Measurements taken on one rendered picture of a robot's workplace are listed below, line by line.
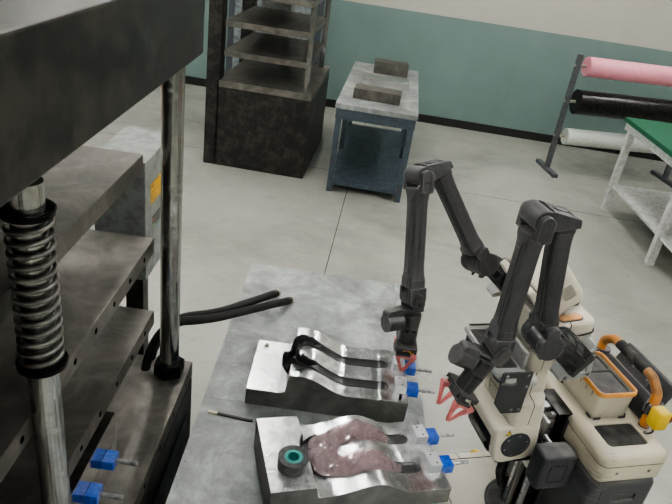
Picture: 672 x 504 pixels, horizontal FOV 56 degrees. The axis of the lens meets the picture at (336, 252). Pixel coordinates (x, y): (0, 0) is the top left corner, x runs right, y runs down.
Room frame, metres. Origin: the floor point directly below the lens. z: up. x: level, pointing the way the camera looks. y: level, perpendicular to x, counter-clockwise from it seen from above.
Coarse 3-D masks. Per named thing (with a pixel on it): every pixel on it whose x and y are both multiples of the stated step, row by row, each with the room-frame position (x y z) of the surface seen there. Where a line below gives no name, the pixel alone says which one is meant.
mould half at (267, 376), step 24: (312, 336) 1.74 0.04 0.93; (264, 360) 1.67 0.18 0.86; (384, 360) 1.73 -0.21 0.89; (264, 384) 1.56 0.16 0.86; (288, 384) 1.53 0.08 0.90; (312, 384) 1.53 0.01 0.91; (336, 384) 1.57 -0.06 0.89; (288, 408) 1.53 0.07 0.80; (312, 408) 1.53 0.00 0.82; (336, 408) 1.53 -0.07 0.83; (360, 408) 1.53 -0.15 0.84; (384, 408) 1.53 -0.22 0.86
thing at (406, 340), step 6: (402, 330) 1.69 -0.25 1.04; (396, 336) 1.73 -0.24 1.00; (402, 336) 1.69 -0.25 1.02; (408, 336) 1.68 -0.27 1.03; (414, 336) 1.69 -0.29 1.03; (402, 342) 1.69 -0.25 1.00; (408, 342) 1.68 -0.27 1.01; (414, 342) 1.69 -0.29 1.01; (402, 348) 1.66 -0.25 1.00; (408, 348) 1.67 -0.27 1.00; (414, 348) 1.67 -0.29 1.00
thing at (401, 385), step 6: (396, 378) 1.61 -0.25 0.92; (402, 378) 1.62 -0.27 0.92; (396, 384) 1.58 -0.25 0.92; (402, 384) 1.59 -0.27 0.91; (408, 384) 1.61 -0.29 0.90; (414, 384) 1.61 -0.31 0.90; (396, 390) 1.58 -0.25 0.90; (402, 390) 1.58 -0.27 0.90; (408, 390) 1.58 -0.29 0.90; (414, 390) 1.58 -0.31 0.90; (420, 390) 1.60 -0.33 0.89; (426, 390) 1.60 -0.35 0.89; (408, 396) 1.58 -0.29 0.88; (414, 396) 1.58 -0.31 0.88
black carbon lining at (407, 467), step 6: (300, 438) 1.30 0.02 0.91; (390, 438) 1.41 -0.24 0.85; (396, 438) 1.42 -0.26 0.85; (402, 438) 1.42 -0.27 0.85; (300, 444) 1.31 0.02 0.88; (306, 444) 1.32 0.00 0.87; (396, 444) 1.39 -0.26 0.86; (396, 462) 1.31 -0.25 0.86; (402, 462) 1.32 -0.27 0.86; (408, 462) 1.33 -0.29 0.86; (414, 462) 1.33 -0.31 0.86; (312, 468) 1.24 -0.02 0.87; (402, 468) 1.30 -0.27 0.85; (408, 468) 1.31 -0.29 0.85; (414, 468) 1.31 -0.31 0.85; (420, 468) 1.31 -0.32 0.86; (318, 474) 1.21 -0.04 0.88
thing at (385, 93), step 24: (360, 72) 6.65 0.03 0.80; (384, 72) 6.72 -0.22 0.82; (408, 72) 7.02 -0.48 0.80; (360, 96) 5.54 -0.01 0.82; (384, 96) 5.53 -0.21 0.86; (408, 96) 5.92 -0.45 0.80; (336, 120) 5.31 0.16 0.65; (360, 120) 5.30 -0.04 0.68; (384, 120) 5.29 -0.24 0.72; (408, 120) 5.28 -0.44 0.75; (336, 144) 5.31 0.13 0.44; (360, 144) 6.44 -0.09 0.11; (384, 144) 6.57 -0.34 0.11; (408, 144) 5.28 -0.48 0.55; (336, 168) 5.62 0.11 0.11; (360, 168) 5.72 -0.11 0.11; (384, 168) 5.82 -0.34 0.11; (384, 192) 5.29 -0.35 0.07
